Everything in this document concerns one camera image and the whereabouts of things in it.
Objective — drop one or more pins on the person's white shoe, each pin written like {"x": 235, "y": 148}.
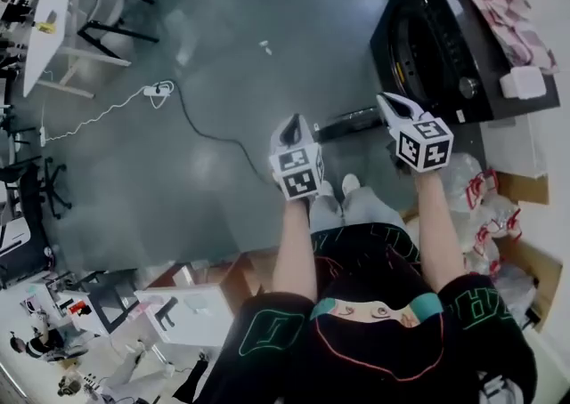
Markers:
{"x": 326, "y": 188}
{"x": 350, "y": 183}

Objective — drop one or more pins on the person's black printed shirt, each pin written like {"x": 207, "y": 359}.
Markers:
{"x": 378, "y": 349}

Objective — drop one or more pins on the black flat bar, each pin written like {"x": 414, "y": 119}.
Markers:
{"x": 352, "y": 119}

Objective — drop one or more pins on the person's right forearm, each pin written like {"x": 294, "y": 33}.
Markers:
{"x": 438, "y": 233}

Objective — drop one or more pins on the silver washing machine dial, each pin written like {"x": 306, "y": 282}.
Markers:
{"x": 468, "y": 87}

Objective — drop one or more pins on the person's grey trousers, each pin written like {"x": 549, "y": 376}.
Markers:
{"x": 360, "y": 211}

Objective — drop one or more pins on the black square stool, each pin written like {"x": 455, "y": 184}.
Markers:
{"x": 111, "y": 300}

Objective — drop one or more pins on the person's left white shoe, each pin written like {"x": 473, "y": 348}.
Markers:
{"x": 326, "y": 188}

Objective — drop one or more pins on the white table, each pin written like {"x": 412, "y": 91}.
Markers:
{"x": 49, "y": 24}

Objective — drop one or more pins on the small white floor scrap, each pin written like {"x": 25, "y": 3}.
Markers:
{"x": 265, "y": 47}

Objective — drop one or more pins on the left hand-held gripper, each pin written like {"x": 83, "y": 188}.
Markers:
{"x": 299, "y": 175}

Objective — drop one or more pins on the brown cardboard box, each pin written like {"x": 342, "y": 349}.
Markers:
{"x": 545, "y": 269}

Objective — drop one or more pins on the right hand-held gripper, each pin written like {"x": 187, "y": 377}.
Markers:
{"x": 427, "y": 146}

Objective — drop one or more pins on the white cabinet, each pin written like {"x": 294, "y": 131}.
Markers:
{"x": 196, "y": 317}

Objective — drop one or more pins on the person's right white shoe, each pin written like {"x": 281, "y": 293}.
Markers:
{"x": 350, "y": 183}

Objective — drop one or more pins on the small white box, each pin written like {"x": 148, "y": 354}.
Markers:
{"x": 523, "y": 82}

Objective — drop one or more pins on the yellow small object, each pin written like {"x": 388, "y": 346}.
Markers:
{"x": 46, "y": 27}

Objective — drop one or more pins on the white power strip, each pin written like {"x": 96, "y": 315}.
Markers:
{"x": 157, "y": 91}

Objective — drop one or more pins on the round washing machine door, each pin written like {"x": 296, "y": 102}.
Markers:
{"x": 414, "y": 55}

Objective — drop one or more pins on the pink patterned cloth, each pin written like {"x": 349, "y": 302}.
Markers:
{"x": 499, "y": 2}

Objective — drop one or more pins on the brown wooden box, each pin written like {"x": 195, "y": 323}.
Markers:
{"x": 240, "y": 277}

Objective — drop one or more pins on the black office chair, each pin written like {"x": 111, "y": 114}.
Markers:
{"x": 33, "y": 188}

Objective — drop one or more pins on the black washing machine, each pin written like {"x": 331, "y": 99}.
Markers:
{"x": 483, "y": 75}

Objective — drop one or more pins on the person's left forearm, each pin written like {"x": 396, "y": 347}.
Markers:
{"x": 294, "y": 246}

